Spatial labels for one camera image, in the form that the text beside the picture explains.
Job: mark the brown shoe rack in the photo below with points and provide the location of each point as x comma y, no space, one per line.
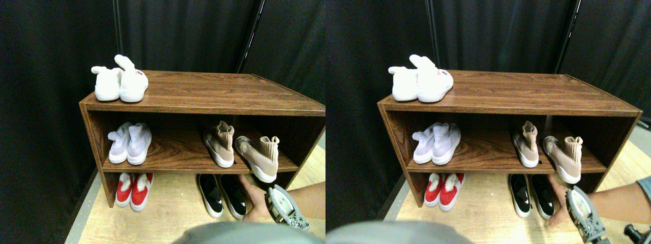
213,91
513,91

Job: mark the white shoe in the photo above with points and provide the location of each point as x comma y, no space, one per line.
435,86
404,86
108,86
133,86

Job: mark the lilac shoe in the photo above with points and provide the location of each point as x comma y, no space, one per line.
446,147
423,150
119,150
139,147

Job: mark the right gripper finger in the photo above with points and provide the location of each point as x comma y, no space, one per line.
290,213
590,226

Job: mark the black shoe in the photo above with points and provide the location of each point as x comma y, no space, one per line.
235,201
211,198
520,198
542,201

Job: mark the black curtain stand pole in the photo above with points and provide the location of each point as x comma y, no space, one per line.
250,35
567,35
118,28

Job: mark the person's hand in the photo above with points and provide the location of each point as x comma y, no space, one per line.
258,201
562,203

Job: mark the beige shoe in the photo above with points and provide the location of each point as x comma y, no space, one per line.
219,147
260,157
565,157
526,147

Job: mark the red shoe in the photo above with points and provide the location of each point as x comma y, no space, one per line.
450,196
433,194
141,196
123,194

